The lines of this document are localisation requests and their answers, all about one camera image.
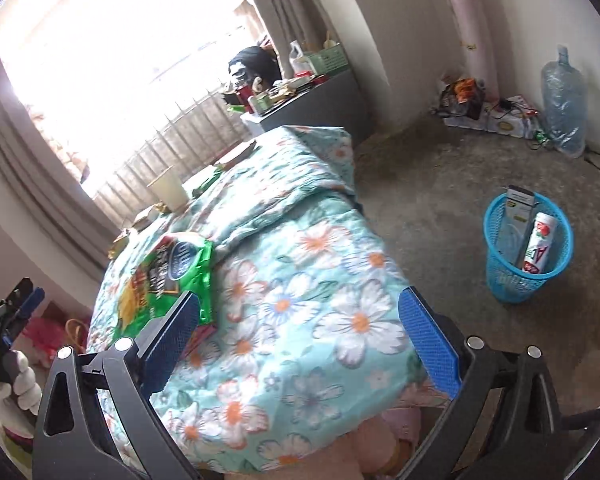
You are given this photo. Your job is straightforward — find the grey cabinet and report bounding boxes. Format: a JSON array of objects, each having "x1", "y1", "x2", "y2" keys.
[{"x1": 242, "y1": 67, "x2": 376, "y2": 146}]

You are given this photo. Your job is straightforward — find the yellow brown snack packet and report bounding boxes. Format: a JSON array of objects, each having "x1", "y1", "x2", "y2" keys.
[{"x1": 109, "y1": 230, "x2": 131, "y2": 258}]

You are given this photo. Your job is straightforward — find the silver cardboard box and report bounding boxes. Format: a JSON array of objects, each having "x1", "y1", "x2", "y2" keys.
[{"x1": 495, "y1": 185, "x2": 538, "y2": 261}]

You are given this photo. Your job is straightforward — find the green plastic storage basket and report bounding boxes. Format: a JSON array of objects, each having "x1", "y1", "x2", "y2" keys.
[{"x1": 300, "y1": 42, "x2": 348, "y2": 68}]

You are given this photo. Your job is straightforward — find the brown snack bag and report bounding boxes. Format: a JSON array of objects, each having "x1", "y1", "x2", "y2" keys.
[{"x1": 215, "y1": 140, "x2": 258, "y2": 168}]

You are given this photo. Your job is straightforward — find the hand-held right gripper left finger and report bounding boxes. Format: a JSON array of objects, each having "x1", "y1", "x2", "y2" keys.
[{"x1": 32, "y1": 290, "x2": 203, "y2": 480}]

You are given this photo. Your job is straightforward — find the beige pleated curtain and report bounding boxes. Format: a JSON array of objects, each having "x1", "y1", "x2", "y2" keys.
[{"x1": 0, "y1": 35, "x2": 126, "y2": 281}]

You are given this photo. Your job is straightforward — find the red gift bag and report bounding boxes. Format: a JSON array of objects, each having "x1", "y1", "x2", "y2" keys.
[{"x1": 65, "y1": 317, "x2": 92, "y2": 356}]

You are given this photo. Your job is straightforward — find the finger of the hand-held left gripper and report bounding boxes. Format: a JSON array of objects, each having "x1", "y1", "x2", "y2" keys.
[
  {"x1": 2, "y1": 277, "x2": 33, "y2": 313},
  {"x1": 10, "y1": 286, "x2": 46, "y2": 336}
]

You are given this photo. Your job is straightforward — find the white plastic bag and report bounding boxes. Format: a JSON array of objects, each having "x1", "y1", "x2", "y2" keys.
[{"x1": 289, "y1": 40, "x2": 311, "y2": 73}]

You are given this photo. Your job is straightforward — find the floral paper roll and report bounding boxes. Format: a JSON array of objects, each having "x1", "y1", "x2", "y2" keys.
[{"x1": 440, "y1": 0, "x2": 501, "y2": 101}]

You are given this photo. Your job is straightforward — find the tangled cables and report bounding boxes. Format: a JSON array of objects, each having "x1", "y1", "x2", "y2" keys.
[{"x1": 497, "y1": 96, "x2": 553, "y2": 152}]

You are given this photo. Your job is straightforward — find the metal window railing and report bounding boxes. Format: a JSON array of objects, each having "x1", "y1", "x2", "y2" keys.
[{"x1": 87, "y1": 87, "x2": 261, "y2": 211}]

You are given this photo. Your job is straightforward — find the pink mesh bag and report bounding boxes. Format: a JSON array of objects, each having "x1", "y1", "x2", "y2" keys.
[{"x1": 22, "y1": 317, "x2": 68, "y2": 366}]

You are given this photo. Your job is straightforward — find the white strawberry tissue pack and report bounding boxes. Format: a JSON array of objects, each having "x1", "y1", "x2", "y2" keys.
[{"x1": 515, "y1": 211, "x2": 561, "y2": 276}]

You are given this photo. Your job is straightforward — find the floral light blue blanket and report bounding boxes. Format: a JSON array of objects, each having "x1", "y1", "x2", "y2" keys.
[{"x1": 85, "y1": 125, "x2": 431, "y2": 478}]

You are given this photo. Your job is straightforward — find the white green biscuit pack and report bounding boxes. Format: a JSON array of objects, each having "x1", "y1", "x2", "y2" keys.
[{"x1": 132, "y1": 207, "x2": 161, "y2": 231}]

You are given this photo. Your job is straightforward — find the white paper cup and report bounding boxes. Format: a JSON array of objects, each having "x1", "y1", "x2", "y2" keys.
[{"x1": 146, "y1": 166, "x2": 188, "y2": 211}]

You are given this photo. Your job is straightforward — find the blue plastic waste basket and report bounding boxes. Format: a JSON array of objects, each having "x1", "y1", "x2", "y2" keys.
[{"x1": 482, "y1": 191, "x2": 576, "y2": 305}]

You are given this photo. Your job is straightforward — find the clear blue water jug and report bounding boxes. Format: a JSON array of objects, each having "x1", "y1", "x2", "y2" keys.
[{"x1": 540, "y1": 45, "x2": 588, "y2": 158}]

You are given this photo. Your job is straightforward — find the black orange snack bag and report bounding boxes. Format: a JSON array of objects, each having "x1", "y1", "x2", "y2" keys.
[{"x1": 437, "y1": 77, "x2": 488, "y2": 121}]

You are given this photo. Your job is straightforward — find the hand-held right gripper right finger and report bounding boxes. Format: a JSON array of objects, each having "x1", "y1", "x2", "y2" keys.
[{"x1": 397, "y1": 286, "x2": 563, "y2": 480}]

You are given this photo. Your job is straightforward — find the black clothes pile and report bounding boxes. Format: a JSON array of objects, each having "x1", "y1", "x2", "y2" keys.
[{"x1": 228, "y1": 46, "x2": 283, "y2": 83}]

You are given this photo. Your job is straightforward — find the pink snack packet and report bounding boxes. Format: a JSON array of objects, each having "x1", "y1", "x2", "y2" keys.
[{"x1": 181, "y1": 323, "x2": 219, "y2": 357}]

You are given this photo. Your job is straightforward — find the green snack bag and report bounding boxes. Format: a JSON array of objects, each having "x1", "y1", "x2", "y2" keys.
[{"x1": 110, "y1": 232, "x2": 216, "y2": 341}]

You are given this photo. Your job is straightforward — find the green foil packet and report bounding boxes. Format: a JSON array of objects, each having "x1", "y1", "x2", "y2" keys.
[{"x1": 192, "y1": 167, "x2": 226, "y2": 197}]

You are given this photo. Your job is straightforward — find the person's left hand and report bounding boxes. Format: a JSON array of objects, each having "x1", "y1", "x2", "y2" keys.
[{"x1": 0, "y1": 350, "x2": 40, "y2": 415}]

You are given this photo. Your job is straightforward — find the white printed carton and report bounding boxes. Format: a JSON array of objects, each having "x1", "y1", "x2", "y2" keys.
[{"x1": 442, "y1": 97, "x2": 541, "y2": 139}]

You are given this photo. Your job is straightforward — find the beige curtain by cabinet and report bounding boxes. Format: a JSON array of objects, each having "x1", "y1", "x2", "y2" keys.
[{"x1": 235, "y1": 0, "x2": 341, "y2": 61}]

